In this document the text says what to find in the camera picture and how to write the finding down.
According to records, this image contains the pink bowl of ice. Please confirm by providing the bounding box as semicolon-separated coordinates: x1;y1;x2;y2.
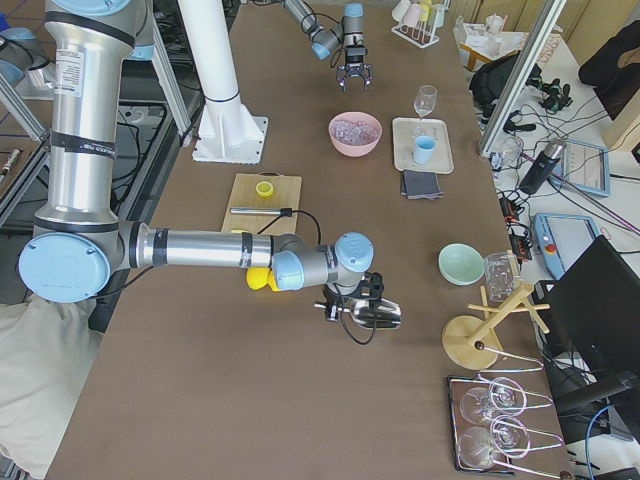
328;111;382;157

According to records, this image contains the wooden cup tree stand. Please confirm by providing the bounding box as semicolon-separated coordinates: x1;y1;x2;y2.
442;283;550;373

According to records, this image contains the metal ice scoop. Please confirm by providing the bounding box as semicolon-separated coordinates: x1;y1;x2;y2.
314;299;402;330

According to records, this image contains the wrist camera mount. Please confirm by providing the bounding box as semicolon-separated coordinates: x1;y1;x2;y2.
358;272;384;305

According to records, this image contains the aluminium frame post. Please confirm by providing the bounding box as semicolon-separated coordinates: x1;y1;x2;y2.
478;0;566;157

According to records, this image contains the upside-down wine glass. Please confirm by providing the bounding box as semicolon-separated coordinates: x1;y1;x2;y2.
460;377;527;426
458;415;531;470

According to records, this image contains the pink plastic cup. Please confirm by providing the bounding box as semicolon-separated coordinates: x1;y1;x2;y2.
392;0;422;28

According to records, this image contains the wooden cutting board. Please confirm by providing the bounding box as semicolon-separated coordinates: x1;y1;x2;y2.
221;173;302;234

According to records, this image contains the grey folded cloth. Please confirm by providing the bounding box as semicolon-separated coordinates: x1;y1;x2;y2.
400;170;444;200

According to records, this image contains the beige serving tray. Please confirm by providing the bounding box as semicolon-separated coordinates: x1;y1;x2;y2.
392;117;454;174

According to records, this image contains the glass jar on stand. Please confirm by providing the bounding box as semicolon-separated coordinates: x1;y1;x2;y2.
484;250;521;302

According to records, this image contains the person at desk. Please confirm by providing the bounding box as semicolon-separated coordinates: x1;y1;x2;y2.
578;20;639;119

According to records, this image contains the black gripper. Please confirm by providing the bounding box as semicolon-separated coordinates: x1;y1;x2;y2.
322;285;359;320
336;45;372;92

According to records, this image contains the black bag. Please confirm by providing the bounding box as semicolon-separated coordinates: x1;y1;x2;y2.
469;53;519;123

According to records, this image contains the yellow plastic cup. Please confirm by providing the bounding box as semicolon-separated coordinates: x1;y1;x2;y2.
418;0;432;23

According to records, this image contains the black thermos bottle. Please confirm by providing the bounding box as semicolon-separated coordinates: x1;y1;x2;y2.
518;138;567;195

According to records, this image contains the half lemon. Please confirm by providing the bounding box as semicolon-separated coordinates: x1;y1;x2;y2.
255;181;275;198

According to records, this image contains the yellow lemon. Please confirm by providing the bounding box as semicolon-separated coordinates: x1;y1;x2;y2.
245;267;271;290

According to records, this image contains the metal muddler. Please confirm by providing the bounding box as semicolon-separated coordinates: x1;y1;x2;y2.
229;207;293;217

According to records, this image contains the black monitor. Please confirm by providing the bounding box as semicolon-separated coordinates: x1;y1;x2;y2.
532;234;640;431

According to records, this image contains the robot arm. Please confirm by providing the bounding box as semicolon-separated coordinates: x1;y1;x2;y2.
18;1;382;325
281;1;373;91

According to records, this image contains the blue teach pendant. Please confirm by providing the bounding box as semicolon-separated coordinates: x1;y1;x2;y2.
551;139;611;197
533;213;599;279

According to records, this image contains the clear wine glass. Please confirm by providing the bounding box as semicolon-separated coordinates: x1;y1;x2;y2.
413;85;438;120

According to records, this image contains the green bowl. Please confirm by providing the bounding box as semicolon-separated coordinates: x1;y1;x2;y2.
438;243;485;286

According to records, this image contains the white cup rack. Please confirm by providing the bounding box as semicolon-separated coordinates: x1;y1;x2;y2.
391;1;449;49

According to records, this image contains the blue plastic cup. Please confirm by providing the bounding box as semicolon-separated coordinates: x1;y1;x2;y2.
412;135;436;165

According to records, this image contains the black tray with glasses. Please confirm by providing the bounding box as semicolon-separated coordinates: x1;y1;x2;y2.
446;376;571;479

